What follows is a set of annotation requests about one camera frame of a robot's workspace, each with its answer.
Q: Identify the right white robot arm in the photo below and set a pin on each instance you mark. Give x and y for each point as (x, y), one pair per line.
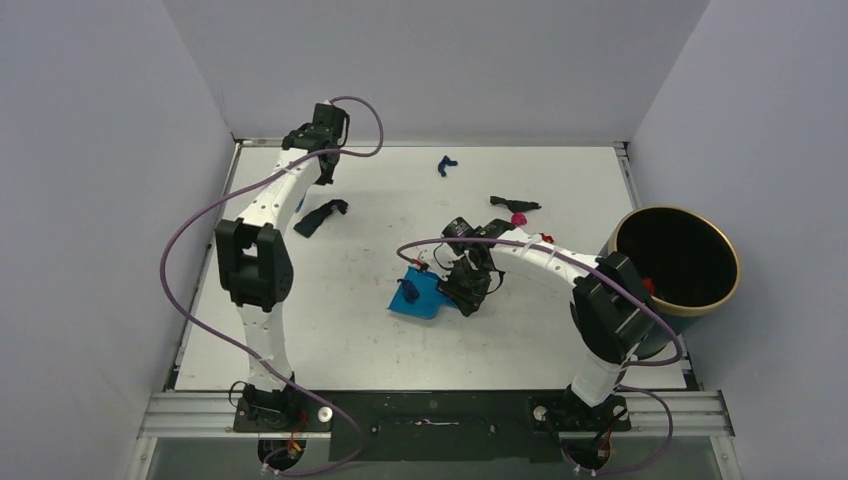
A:
(606, 297)

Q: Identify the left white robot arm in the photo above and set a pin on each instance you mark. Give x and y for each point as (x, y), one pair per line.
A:
(255, 267)

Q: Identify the black paper scrap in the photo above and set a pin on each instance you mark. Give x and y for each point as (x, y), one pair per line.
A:
(515, 206)

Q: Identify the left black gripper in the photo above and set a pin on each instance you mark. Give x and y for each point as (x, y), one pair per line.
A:
(327, 179)

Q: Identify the black gold-rimmed waste bin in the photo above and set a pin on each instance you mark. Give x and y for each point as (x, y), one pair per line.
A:
(691, 261)

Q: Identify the black paper scrap strip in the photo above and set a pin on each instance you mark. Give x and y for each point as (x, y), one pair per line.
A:
(309, 224)

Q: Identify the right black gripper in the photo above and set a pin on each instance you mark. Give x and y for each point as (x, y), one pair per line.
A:
(465, 288)

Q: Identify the blue plastic dustpan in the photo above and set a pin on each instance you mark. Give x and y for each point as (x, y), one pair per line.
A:
(431, 300)

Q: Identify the small pink scrap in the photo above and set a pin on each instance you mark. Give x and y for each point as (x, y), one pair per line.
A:
(519, 219)

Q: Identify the dark blue paper scrap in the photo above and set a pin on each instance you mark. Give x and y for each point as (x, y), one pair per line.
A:
(408, 291)

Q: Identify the red paper scrap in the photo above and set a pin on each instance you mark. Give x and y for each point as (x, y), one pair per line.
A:
(649, 285)

